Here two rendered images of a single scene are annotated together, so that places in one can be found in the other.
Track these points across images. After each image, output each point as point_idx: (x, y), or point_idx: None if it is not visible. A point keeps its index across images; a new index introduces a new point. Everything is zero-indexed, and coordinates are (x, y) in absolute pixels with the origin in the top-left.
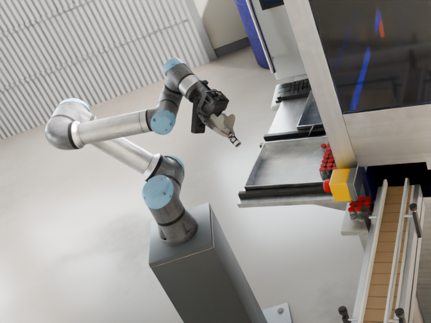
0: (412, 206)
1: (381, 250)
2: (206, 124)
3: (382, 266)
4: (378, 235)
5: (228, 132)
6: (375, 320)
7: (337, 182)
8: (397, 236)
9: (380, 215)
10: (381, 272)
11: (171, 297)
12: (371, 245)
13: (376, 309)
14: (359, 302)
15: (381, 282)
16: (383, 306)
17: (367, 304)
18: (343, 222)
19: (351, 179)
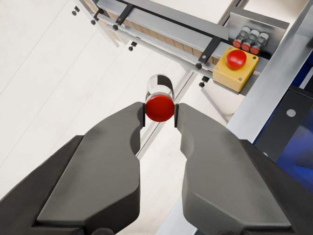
0: (199, 86)
1: (184, 47)
2: (34, 180)
3: (170, 42)
4: (198, 50)
5: (182, 116)
6: (135, 27)
7: (214, 76)
8: (183, 65)
9: (202, 66)
10: (166, 40)
11: None
12: (172, 51)
13: (141, 30)
14: (140, 24)
15: (159, 38)
16: (145, 33)
17: (142, 26)
18: (244, 18)
19: (217, 84)
